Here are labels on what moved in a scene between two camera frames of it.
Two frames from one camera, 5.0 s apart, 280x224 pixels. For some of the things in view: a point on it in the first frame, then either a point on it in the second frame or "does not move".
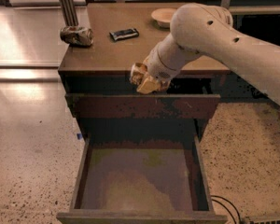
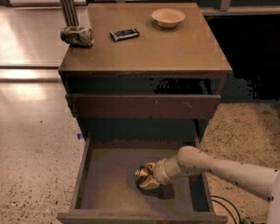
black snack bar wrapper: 124,34 does not move
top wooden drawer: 140,105 does not move
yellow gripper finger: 149,85 → 150,184
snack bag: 137,72 → 141,175
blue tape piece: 79,135 does not move
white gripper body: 157,66 → 160,173
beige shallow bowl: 162,17 does not move
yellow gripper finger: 146,62 → 150,165
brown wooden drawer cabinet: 106,42 does not move
